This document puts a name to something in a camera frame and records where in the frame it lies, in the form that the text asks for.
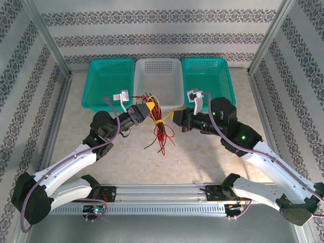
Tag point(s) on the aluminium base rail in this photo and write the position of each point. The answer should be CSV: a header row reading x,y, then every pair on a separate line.
x,y
162,192

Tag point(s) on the aluminium frame post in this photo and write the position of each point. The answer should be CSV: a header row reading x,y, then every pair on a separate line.
x,y
269,38
48,38

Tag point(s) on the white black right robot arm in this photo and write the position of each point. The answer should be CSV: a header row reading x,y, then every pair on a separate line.
x,y
253,189

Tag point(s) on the white plastic basket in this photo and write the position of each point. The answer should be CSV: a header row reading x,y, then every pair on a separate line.
x,y
158,76

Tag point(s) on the small controller board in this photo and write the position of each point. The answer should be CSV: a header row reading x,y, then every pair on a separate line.
x,y
234,207
95,209

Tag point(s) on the teal plastic basket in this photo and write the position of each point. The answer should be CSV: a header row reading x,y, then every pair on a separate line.
x,y
106,76
207,76

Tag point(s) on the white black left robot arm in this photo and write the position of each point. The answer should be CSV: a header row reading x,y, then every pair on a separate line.
x,y
63,164

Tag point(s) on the aluminium side rail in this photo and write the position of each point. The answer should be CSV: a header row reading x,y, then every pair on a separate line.
x,y
258,101
54,126

